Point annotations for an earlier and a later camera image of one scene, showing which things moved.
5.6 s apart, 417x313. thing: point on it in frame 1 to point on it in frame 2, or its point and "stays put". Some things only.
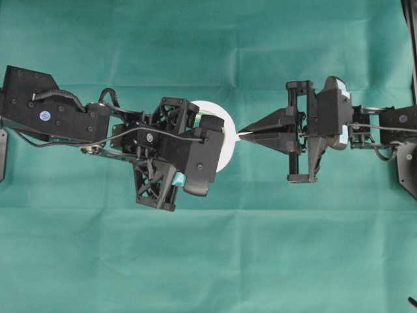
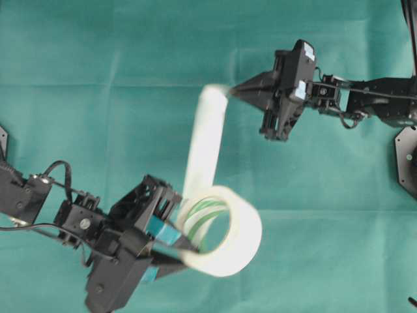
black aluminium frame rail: x=410 y=10 stays put
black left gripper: x=156 y=144 to x=81 y=216
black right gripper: x=303 y=94 to x=281 y=115
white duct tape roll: x=229 y=136 to x=245 y=223
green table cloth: x=73 y=238 stays put
